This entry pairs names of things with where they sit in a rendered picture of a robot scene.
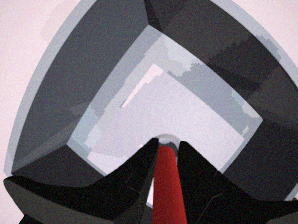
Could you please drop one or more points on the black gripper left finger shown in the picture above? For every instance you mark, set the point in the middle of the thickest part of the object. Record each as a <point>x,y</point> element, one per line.
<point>117,198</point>

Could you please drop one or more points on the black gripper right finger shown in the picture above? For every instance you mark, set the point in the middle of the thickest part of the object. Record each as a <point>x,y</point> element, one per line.
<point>210,198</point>

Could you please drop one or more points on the red peg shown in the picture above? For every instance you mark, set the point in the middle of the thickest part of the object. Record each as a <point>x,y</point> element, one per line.
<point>168,206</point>

